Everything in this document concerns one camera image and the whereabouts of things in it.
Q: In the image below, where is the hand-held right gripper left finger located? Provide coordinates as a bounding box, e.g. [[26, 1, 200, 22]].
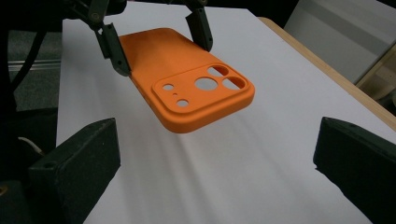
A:
[[27, 117, 121, 224]]

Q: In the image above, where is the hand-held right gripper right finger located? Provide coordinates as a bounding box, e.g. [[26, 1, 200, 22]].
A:
[[312, 116, 396, 224]]

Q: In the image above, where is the orange phone case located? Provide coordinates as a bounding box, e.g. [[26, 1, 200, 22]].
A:
[[119, 26, 257, 135]]

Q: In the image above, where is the wooden table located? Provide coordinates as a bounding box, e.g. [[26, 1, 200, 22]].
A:
[[257, 16, 396, 133]]

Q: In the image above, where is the wooden desk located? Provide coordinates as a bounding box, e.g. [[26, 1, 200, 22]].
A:
[[355, 43, 396, 117]]

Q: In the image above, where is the white table sheet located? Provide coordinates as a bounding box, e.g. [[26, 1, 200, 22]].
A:
[[55, 1, 396, 224]]

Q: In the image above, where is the thin white cable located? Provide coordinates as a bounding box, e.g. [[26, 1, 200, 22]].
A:
[[17, 136, 45, 156]]

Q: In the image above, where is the metal floor rail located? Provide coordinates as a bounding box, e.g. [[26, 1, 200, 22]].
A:
[[7, 59, 63, 72]]

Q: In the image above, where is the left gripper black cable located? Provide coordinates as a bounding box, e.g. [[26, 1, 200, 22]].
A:
[[5, 28, 49, 96]]

